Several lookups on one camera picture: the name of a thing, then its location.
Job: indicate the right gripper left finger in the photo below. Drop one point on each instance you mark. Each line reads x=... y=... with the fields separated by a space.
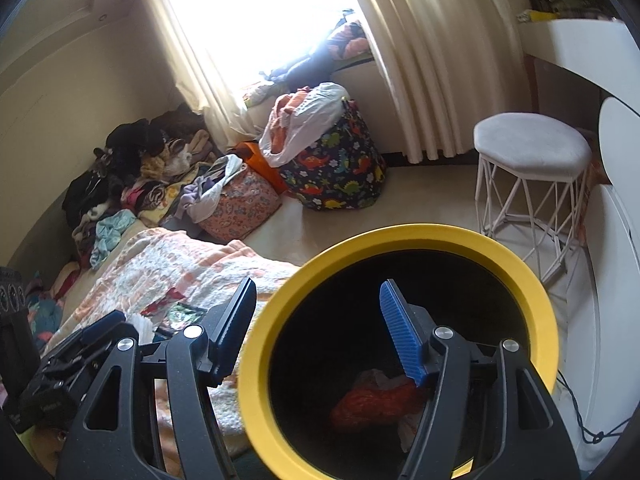
x=115 y=433

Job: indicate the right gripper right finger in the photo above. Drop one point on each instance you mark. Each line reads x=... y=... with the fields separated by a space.
x=494 y=405

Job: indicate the red plastic bag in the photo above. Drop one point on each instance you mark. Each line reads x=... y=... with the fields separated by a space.
x=355 y=411

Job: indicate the yellow rimmed trash bin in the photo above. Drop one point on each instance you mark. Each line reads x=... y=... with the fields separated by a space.
x=410 y=340

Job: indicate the peach white bed blanket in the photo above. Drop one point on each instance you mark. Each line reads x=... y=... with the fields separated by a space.
x=206 y=275

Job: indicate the light blue cloth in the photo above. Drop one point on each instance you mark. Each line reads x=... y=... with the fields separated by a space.
x=108 y=235

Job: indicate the pile of clothes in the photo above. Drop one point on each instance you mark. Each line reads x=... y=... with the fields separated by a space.
x=143 y=166

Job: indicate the white round stool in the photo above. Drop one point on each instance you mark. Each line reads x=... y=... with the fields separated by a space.
x=532 y=171

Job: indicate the pink floral fabric basket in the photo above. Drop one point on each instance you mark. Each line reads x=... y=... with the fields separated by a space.
x=246 y=202

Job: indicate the orange bag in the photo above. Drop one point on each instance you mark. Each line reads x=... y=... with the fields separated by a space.
x=252 y=156

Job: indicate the dinosaur print laundry basket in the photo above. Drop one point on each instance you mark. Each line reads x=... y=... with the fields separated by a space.
x=341 y=170

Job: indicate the white chair back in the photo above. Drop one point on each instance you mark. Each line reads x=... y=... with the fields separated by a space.
x=619 y=146

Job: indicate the white bag of clothes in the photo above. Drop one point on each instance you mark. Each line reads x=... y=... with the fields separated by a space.
x=298 y=119

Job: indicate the white vanity desk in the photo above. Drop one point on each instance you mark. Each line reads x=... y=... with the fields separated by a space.
x=602 y=52

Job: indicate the cream curtain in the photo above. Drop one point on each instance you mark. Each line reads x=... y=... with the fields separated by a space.
x=446 y=63

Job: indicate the clothes on window sill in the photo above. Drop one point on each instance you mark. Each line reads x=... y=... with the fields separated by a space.
x=346 y=45

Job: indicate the dark green bag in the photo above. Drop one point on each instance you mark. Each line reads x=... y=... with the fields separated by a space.
x=575 y=8

